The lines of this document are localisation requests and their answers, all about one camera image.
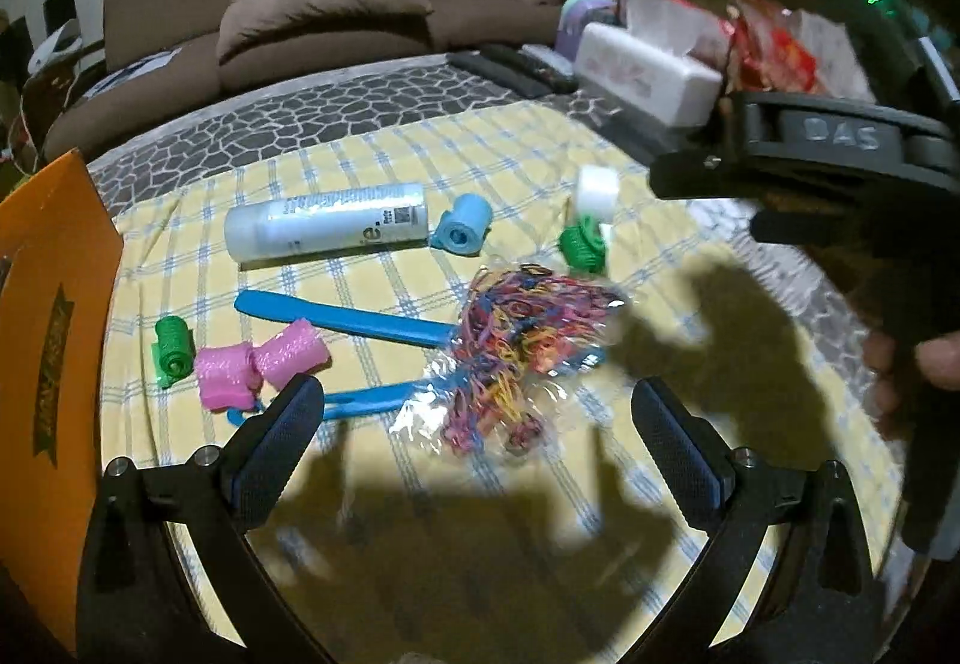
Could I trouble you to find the large brown cushion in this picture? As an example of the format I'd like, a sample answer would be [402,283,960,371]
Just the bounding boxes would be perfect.
[216,0,436,67]

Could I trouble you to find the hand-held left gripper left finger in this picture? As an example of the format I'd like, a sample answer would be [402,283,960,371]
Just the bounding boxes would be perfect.
[75,375,336,664]

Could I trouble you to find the blue hair roller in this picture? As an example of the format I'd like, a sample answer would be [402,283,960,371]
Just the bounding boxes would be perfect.
[430,193,494,258]

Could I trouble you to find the paper sheet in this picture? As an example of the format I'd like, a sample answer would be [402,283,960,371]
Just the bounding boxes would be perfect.
[96,50,182,93]

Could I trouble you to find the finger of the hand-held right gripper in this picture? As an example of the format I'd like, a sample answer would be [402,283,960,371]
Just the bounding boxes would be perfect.
[649,90,775,202]
[750,203,880,247]

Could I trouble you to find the grey stone-pattern tablecloth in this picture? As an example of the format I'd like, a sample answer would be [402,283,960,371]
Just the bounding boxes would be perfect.
[85,53,925,456]

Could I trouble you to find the white spray bottle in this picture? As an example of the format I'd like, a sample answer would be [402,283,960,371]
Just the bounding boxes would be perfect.
[223,182,430,269]

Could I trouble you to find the red snack bags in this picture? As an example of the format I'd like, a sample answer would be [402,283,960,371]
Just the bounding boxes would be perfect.
[617,0,872,104]

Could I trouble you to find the orange storage box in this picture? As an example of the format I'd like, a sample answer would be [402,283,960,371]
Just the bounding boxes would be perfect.
[0,146,126,636]

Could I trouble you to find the pink hair roller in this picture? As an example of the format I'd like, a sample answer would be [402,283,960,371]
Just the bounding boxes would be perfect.
[195,345,265,410]
[255,325,332,390]

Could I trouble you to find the bag of colourful rubber bands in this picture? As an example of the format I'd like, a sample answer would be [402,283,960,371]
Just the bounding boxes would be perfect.
[426,263,629,460]

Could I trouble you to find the person's right hand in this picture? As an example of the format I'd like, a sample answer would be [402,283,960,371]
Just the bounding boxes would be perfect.
[861,326,960,441]

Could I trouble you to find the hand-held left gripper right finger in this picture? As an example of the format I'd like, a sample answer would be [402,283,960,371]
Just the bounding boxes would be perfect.
[631,377,876,664]

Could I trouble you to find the white tissue box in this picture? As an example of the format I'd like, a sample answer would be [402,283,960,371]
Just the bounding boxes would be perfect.
[574,23,722,130]

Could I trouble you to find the white foam roller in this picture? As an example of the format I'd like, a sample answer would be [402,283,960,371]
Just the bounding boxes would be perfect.
[575,165,621,220]

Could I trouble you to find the green hair roller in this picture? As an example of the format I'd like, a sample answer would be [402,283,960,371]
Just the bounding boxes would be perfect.
[559,214,606,273]
[152,315,197,390]

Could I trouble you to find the black remote control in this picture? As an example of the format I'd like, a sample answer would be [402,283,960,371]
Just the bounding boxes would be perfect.
[521,44,576,73]
[480,43,580,93]
[448,50,554,97]

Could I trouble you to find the purple container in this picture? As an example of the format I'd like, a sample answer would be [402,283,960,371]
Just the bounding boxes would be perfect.
[555,0,621,59]

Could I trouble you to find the yellow checkered cloth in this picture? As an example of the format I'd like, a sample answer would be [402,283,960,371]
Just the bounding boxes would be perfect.
[97,98,910,664]

